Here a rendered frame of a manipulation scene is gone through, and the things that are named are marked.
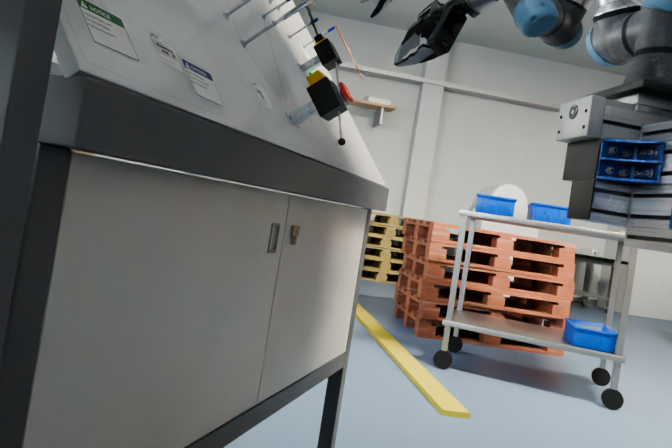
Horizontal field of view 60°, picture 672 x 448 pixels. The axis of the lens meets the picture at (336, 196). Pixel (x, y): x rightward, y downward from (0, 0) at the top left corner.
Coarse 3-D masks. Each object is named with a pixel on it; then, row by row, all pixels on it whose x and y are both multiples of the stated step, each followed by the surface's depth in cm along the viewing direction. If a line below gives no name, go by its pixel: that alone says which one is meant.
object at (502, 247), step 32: (416, 224) 445; (448, 224) 409; (416, 256) 442; (448, 256) 476; (480, 256) 445; (512, 256) 414; (544, 256) 419; (416, 288) 439; (448, 288) 483; (480, 288) 410; (512, 288) 421; (544, 288) 451; (416, 320) 415; (544, 320) 429; (544, 352) 418
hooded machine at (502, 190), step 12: (480, 192) 658; (492, 192) 626; (504, 192) 624; (516, 192) 626; (516, 204) 626; (516, 216) 626; (480, 228) 617; (492, 228) 618; (504, 228) 620; (516, 228) 622; (528, 228) 624
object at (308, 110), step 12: (312, 84) 106; (324, 84) 105; (312, 96) 106; (324, 96) 105; (336, 96) 104; (300, 108) 108; (312, 108) 107; (324, 108) 105; (336, 108) 105; (300, 120) 108
